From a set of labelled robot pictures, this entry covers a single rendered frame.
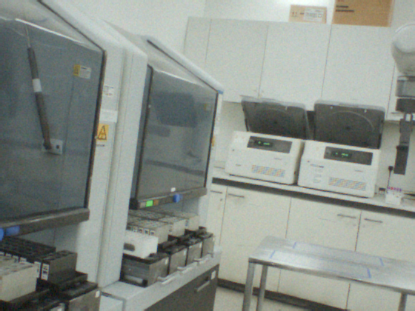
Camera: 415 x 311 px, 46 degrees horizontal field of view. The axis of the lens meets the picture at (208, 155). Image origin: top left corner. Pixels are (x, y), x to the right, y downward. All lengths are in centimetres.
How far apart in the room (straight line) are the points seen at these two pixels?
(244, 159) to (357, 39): 128
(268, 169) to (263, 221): 40
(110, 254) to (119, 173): 24
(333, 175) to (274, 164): 44
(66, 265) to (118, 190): 29
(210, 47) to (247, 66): 39
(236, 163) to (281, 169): 37
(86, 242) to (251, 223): 261
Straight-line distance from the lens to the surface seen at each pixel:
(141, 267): 157
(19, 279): 118
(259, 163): 383
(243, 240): 392
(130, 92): 145
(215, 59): 432
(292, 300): 398
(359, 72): 405
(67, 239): 137
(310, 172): 376
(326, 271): 175
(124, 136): 145
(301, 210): 378
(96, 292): 131
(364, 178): 372
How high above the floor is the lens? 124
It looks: 3 degrees down
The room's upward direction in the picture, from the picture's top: 8 degrees clockwise
